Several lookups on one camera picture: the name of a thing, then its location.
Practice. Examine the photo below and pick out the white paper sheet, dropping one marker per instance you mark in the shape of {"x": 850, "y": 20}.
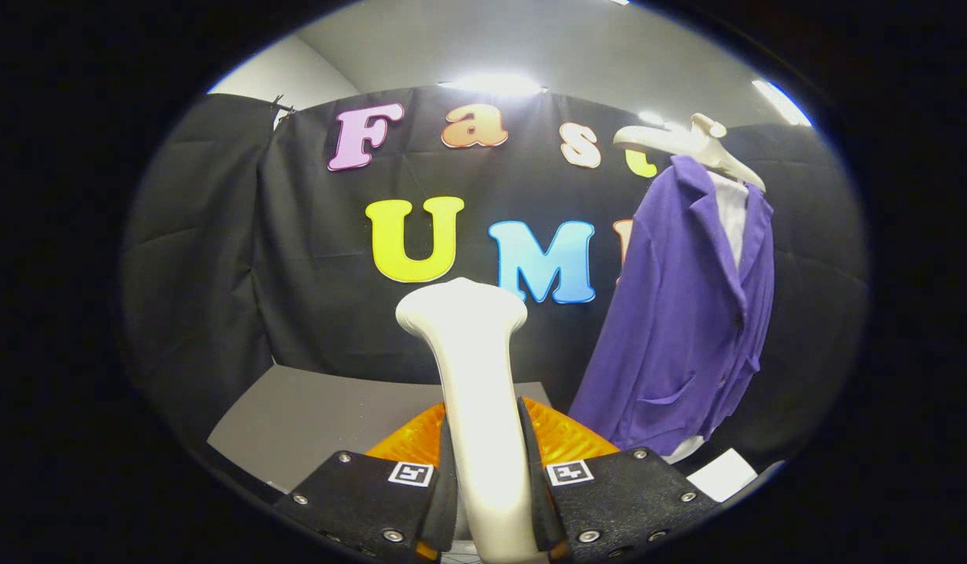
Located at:
{"x": 722, "y": 474}

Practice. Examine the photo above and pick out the white clothes hanger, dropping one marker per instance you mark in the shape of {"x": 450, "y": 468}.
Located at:
{"x": 710, "y": 145}

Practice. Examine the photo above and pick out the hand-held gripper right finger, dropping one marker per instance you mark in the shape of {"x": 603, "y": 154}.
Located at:
{"x": 542, "y": 509}

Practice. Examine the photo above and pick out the grey cabinet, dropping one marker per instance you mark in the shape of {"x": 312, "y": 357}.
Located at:
{"x": 319, "y": 423}

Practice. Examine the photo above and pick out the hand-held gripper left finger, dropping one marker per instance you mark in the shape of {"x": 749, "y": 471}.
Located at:
{"x": 444, "y": 501}

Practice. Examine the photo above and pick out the white garment steamer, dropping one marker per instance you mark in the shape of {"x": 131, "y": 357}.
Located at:
{"x": 479, "y": 392}

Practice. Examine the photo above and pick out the white shirt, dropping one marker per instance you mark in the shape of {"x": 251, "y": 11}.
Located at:
{"x": 732, "y": 215}

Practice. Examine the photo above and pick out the purple jacket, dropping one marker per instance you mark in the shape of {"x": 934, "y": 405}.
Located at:
{"x": 671, "y": 329}

